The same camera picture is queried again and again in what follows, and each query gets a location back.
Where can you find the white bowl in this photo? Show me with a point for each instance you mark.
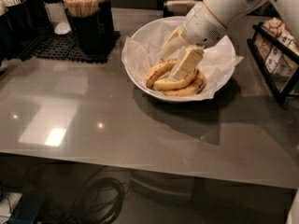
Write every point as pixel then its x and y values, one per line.
pixel 140 34

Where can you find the dark bottle with cork top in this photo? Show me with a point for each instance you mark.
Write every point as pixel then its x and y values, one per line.
pixel 106 21

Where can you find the black cup with white cutlery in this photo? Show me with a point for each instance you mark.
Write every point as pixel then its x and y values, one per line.
pixel 15 26

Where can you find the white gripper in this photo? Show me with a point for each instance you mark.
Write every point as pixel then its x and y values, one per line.
pixel 202 28

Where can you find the black condiment packet rack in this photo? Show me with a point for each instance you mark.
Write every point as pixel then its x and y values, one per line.
pixel 276 52

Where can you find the white paper liner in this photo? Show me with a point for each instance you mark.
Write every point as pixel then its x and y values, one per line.
pixel 141 52

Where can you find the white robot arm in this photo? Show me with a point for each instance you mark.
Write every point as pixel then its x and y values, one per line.
pixel 288 10

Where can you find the black cup of wooden stirrers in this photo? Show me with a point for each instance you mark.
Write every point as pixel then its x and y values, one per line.
pixel 84 16

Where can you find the white lidded cup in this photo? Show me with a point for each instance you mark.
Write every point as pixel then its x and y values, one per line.
pixel 57 16

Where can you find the black rubber grid mat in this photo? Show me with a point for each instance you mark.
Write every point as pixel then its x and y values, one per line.
pixel 48 45

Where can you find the blue box under table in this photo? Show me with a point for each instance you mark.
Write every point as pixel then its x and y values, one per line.
pixel 27 209

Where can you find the spotted banana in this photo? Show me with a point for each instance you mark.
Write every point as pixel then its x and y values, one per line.
pixel 165 84
pixel 158 70
pixel 195 87

